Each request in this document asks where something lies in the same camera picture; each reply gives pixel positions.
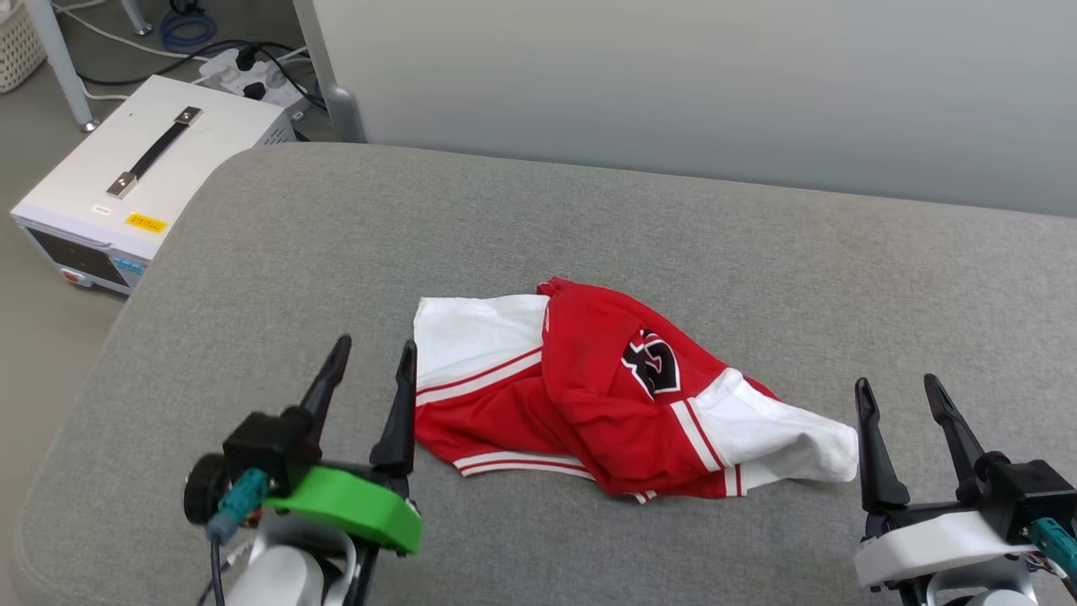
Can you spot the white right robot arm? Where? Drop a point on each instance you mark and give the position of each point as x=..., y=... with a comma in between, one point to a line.
x=984, y=589

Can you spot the grey partition panel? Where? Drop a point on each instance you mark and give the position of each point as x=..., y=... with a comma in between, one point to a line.
x=673, y=84

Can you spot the white power strip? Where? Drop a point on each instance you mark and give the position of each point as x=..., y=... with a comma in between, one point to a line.
x=231, y=71

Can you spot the grey fabric sofa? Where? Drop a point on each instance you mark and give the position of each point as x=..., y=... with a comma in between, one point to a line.
x=589, y=210

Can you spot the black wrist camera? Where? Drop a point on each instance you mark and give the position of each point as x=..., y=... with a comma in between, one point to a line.
x=1026, y=488
x=261, y=450

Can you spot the red and white basketball jersey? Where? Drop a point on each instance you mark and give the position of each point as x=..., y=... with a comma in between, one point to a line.
x=589, y=379

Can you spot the white woven basket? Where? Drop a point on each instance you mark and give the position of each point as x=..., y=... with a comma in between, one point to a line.
x=17, y=42

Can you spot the white table leg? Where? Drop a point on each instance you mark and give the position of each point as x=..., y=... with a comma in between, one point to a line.
x=63, y=67

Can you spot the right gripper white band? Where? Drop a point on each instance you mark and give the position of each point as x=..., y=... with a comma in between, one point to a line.
x=934, y=547

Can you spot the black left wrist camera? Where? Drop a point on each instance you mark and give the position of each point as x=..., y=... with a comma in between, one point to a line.
x=261, y=450

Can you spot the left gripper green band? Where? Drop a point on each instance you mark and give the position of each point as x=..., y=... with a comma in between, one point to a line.
x=353, y=505

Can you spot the white power supply box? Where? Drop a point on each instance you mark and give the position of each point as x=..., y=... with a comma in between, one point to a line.
x=168, y=160

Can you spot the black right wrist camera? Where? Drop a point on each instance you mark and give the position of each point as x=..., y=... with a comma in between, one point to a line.
x=1026, y=488

